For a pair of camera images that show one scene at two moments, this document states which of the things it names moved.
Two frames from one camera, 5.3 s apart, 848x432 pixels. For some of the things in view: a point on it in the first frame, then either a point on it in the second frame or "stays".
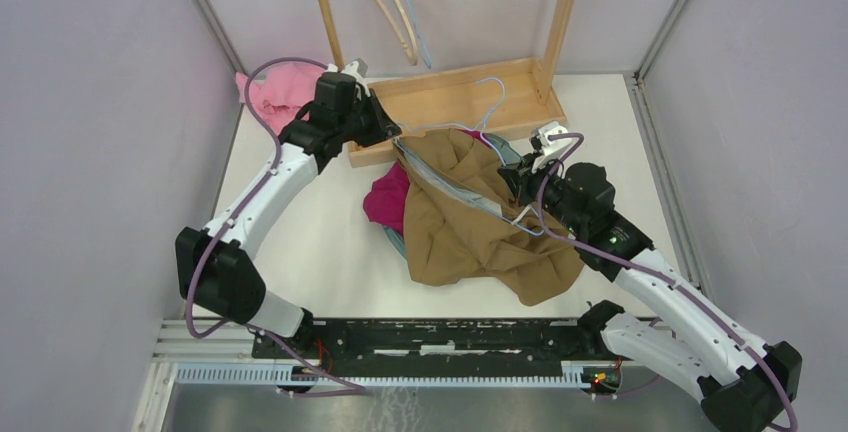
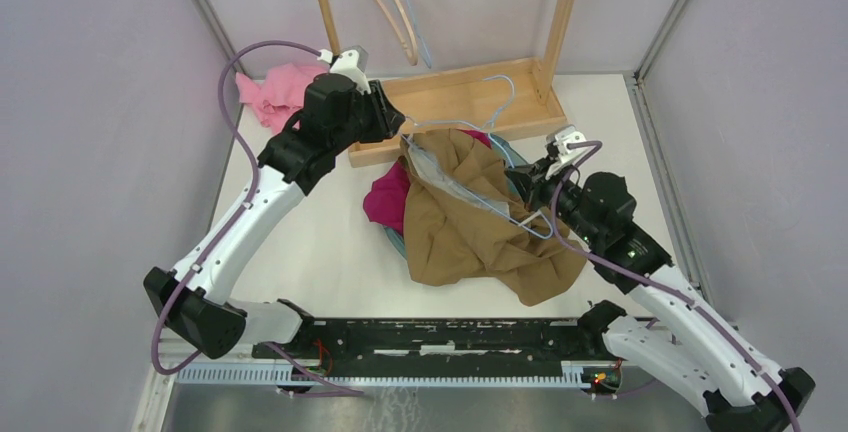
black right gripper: [520, 177] stays
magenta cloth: [385, 203] stays
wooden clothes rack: [499, 99] stays
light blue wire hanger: [453, 188] -> [528, 229]
